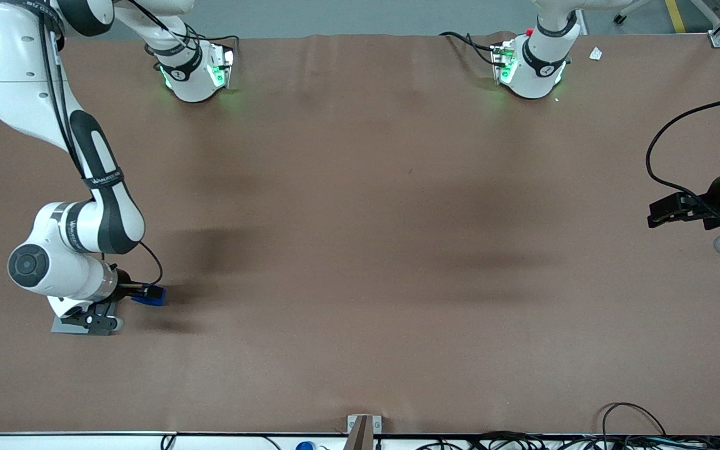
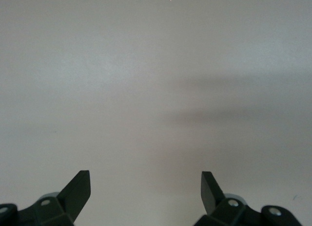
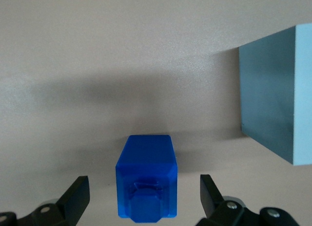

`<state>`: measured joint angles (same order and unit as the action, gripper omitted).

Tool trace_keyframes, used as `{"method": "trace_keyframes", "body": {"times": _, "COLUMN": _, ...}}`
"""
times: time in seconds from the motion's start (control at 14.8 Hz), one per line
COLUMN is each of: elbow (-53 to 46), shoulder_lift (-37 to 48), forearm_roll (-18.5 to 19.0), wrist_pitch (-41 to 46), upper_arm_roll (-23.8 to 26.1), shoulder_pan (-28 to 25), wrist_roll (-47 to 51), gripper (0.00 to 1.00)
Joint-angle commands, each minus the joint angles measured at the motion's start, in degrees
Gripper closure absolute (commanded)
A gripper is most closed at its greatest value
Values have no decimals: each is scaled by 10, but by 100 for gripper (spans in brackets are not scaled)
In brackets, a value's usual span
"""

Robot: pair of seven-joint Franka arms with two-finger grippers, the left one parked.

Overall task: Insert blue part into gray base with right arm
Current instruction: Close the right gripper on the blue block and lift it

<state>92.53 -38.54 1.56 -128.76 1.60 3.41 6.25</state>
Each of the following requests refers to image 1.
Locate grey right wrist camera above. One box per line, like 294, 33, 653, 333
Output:
60, 301, 125, 333

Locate brown table mat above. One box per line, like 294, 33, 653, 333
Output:
0, 32, 720, 435

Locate blue plastic part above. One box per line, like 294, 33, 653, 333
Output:
131, 286, 167, 307

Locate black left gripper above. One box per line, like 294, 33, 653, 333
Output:
647, 166, 720, 231

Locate black cable loop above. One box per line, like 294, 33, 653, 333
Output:
601, 402, 667, 438

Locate long black looping cable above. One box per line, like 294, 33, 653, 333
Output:
646, 94, 720, 216

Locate small metal bracket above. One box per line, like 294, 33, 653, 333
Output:
346, 414, 383, 435

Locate black left base cable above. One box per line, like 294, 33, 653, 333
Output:
440, 31, 501, 66

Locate gray square base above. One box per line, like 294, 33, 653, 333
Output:
51, 316, 117, 336

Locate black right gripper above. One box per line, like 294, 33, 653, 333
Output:
112, 269, 154, 302

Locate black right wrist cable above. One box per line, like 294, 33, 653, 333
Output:
101, 241, 164, 288

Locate black cable bundle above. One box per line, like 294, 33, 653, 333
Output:
416, 430, 720, 450

